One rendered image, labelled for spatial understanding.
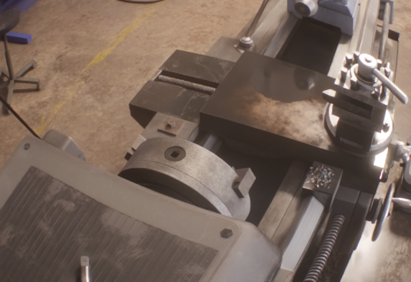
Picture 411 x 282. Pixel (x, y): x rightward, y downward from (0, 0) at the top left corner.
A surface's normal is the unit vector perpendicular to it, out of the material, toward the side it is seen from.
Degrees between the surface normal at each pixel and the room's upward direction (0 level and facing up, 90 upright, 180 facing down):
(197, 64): 0
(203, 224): 0
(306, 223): 36
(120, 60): 0
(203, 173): 25
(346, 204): 90
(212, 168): 31
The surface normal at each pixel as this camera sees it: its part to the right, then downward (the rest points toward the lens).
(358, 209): -0.42, 0.63
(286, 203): -0.03, -0.73
